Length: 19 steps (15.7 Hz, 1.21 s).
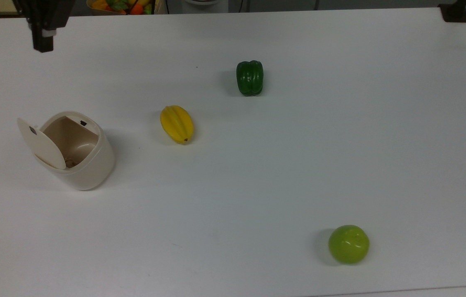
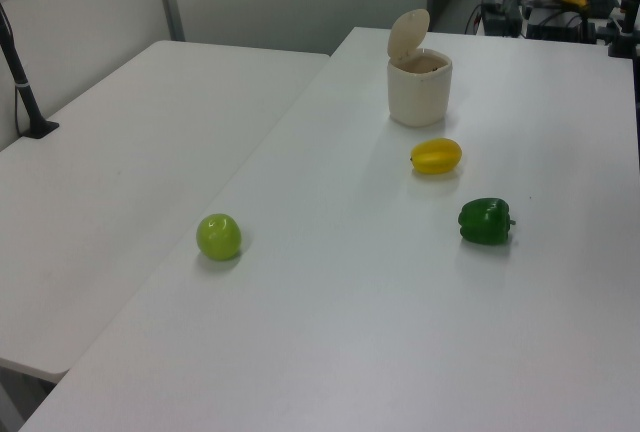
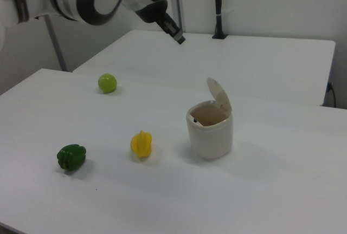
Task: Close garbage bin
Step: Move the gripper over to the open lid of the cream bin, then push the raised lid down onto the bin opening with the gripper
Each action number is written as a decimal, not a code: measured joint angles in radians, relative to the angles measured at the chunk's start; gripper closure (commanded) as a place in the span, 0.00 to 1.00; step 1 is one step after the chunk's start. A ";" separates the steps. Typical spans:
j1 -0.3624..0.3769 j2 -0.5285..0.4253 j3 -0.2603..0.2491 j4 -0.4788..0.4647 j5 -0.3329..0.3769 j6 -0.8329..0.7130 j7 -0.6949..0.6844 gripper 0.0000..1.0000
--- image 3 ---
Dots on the black pole with base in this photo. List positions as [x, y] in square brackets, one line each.
[218, 1]

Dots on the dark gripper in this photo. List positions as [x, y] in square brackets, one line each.
[151, 12]

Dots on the light green apple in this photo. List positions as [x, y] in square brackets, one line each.
[107, 83]

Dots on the yellow starfruit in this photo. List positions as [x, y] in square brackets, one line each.
[141, 144]

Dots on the cream garbage bin with lid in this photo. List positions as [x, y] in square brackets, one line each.
[211, 142]

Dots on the grey partition post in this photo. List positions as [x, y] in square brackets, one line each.
[178, 1]
[57, 49]

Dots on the dark green bell pepper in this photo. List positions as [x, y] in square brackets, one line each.
[71, 158]

